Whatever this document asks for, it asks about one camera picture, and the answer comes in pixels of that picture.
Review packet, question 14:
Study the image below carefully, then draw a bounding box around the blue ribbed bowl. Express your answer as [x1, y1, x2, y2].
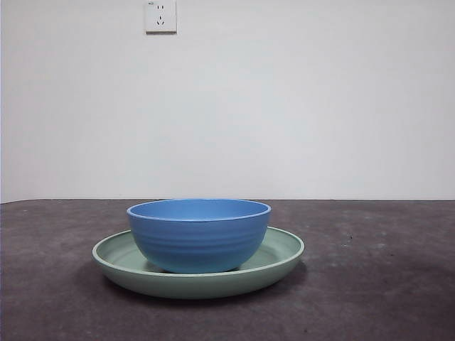
[126, 197, 272, 274]

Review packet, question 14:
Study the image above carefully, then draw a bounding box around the white wall socket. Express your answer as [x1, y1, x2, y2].
[144, 0, 178, 36]

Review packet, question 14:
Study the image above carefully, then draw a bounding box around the pale green round plate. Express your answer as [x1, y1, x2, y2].
[92, 225, 306, 300]

